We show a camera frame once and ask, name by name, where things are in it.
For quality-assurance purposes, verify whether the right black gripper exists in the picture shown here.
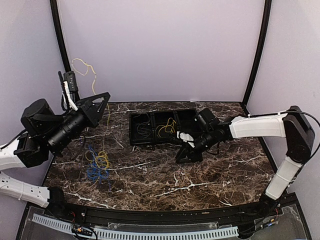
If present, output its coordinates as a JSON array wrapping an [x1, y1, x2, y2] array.
[[175, 129, 217, 164]]

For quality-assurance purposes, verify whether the black three-compartment bin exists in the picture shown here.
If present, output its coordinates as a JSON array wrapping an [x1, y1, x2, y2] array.
[[129, 108, 202, 146]]

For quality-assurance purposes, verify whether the grey cable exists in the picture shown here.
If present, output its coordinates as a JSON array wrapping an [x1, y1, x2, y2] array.
[[134, 113, 152, 141]]

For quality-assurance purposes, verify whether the blue cable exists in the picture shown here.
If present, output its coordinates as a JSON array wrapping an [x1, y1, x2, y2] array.
[[86, 143, 111, 185]]

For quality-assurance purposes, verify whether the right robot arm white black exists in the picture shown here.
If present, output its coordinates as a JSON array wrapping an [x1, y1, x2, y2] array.
[[175, 105, 319, 217]]

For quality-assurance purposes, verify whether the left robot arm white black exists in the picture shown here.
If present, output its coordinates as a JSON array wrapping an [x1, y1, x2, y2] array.
[[0, 92, 111, 218]]

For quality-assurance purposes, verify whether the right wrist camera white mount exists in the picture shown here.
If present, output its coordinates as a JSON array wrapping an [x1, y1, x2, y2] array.
[[176, 131, 195, 148]]

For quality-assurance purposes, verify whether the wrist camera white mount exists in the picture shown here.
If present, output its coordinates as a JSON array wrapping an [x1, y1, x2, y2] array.
[[176, 131, 195, 148], [58, 71, 80, 112]]

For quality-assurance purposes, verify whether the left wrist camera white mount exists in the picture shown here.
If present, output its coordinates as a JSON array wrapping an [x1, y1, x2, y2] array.
[[58, 71, 80, 112]]

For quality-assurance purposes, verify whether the white slotted cable duct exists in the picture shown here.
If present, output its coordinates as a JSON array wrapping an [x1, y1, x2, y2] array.
[[32, 214, 239, 240]]

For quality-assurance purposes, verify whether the black front rail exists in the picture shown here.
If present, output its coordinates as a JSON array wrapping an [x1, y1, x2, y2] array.
[[28, 194, 281, 226]]

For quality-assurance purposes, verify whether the left black frame post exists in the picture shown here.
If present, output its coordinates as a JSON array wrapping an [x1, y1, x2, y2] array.
[[49, 0, 82, 103]]

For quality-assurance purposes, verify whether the black frame post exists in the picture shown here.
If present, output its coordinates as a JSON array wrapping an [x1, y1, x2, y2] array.
[[49, 0, 82, 103], [241, 0, 272, 110]]

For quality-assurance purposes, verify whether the right black frame post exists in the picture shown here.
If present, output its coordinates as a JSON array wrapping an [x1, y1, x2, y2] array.
[[241, 0, 272, 110]]

